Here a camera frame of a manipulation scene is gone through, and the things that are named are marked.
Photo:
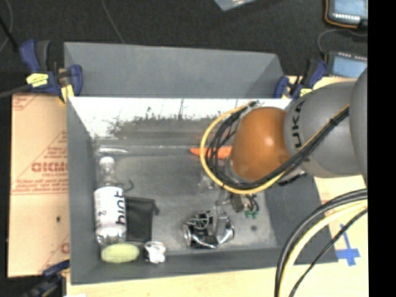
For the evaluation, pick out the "brown cardboard board red print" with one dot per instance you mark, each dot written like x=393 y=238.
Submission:
x=37 y=221

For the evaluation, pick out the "small white crumpled packet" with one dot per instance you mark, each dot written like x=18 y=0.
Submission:
x=154 y=252

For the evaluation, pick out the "grey metal bin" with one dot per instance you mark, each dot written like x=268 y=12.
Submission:
x=173 y=73

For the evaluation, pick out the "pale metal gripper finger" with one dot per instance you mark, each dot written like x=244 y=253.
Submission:
x=214 y=217
x=223 y=224

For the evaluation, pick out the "black cloth pouch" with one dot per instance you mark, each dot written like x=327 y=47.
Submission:
x=139 y=218

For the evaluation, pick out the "clear plastic bottle white label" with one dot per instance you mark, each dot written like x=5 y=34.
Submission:
x=109 y=206

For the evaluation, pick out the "crushed black and silver can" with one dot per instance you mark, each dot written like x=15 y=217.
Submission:
x=198 y=232

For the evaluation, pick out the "orange toy carrot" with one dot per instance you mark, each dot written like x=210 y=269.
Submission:
x=195 y=151

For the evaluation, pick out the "yellow-green oval sponge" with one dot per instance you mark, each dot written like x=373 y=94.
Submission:
x=120 y=253

